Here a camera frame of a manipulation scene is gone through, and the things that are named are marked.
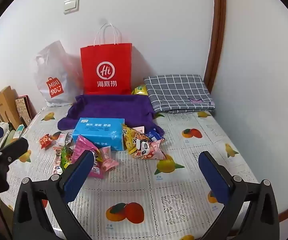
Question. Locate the pink striped snack packet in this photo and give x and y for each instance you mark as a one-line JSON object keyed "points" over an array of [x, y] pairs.
{"points": [[58, 153]]}

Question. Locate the white light switch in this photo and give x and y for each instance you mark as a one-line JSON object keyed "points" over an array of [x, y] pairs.
{"points": [[71, 5]]}

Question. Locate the blue tissue pack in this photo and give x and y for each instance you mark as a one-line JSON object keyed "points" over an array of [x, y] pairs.
{"points": [[96, 132]]}

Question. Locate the yellow-green snack packet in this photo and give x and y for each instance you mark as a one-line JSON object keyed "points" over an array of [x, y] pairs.
{"points": [[139, 91]]}

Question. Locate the dark red patterned box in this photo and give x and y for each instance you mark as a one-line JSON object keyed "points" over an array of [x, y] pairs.
{"points": [[24, 110]]}

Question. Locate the green and white tube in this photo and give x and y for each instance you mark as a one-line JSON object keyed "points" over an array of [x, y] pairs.
{"points": [[18, 130]]}

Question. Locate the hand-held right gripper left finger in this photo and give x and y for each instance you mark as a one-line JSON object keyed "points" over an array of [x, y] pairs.
{"points": [[77, 177]]}

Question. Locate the green snack packet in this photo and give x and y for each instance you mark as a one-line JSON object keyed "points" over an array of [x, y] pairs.
{"points": [[66, 158]]}

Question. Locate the brown wooden door frame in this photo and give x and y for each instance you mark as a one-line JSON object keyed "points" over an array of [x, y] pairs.
{"points": [[218, 30]]}

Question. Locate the silver snack packet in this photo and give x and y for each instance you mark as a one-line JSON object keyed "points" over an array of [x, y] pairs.
{"points": [[67, 139]]}

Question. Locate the red paper bag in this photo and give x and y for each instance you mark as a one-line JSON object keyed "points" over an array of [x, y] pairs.
{"points": [[106, 62]]}

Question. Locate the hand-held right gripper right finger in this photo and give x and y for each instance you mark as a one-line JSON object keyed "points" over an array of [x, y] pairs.
{"points": [[213, 177]]}

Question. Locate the purple towel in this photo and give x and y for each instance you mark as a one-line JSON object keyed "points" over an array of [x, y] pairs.
{"points": [[104, 105]]}

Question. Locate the panda print snack packet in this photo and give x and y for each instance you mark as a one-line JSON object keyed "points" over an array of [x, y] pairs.
{"points": [[146, 150]]}

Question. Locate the yellow triangular snack packet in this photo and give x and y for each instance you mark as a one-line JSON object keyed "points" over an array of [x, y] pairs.
{"points": [[130, 140]]}

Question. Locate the grey checked folded cloth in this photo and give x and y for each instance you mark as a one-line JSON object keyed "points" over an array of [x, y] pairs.
{"points": [[178, 92]]}

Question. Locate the fruit print sheet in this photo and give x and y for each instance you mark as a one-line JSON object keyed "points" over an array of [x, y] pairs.
{"points": [[144, 187]]}

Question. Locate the small blue snack packet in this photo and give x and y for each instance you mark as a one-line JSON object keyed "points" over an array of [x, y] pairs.
{"points": [[154, 135]]}

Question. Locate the wooden headboard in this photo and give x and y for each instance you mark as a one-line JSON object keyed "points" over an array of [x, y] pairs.
{"points": [[1, 102]]}

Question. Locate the small red snack packet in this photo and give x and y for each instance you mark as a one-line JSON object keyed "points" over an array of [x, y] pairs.
{"points": [[45, 141]]}

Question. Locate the white cartoon snack packet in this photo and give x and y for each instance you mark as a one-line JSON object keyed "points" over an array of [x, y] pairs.
{"points": [[57, 169]]}

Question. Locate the pale pink peach packet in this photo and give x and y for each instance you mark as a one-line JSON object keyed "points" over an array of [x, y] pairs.
{"points": [[106, 161]]}

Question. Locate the white plastic shopping bag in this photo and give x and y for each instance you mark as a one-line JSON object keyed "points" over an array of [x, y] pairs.
{"points": [[56, 72]]}

